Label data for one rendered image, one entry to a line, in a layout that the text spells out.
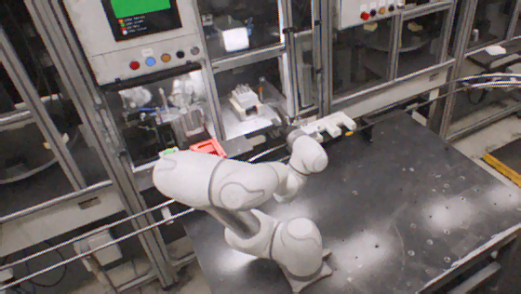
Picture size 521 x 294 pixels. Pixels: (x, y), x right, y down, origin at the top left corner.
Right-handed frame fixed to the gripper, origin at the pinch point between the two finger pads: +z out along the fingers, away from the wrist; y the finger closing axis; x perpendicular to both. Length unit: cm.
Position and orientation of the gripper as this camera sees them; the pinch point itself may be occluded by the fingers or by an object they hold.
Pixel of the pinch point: (273, 113)
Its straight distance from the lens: 182.6
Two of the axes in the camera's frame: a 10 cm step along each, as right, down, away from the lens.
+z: -5.3, -5.2, 6.7
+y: -0.1, -7.9, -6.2
